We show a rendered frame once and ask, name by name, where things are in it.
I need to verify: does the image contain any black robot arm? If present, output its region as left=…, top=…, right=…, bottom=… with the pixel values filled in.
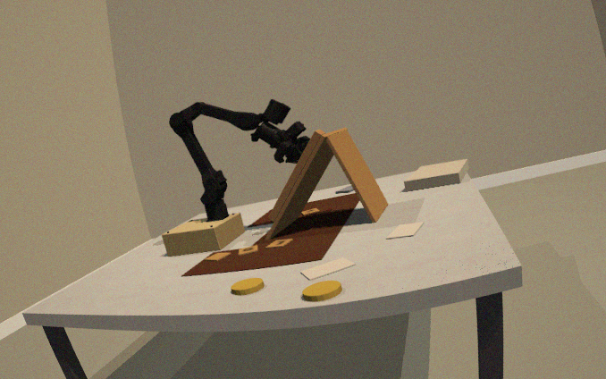
left=169, top=99, right=306, bottom=222

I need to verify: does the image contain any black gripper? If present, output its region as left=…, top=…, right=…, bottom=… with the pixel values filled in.
left=269, top=129, right=310, bottom=164

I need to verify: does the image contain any yellow flat disc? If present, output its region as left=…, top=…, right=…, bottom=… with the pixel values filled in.
left=231, top=278, right=265, bottom=296
left=302, top=281, right=342, bottom=301

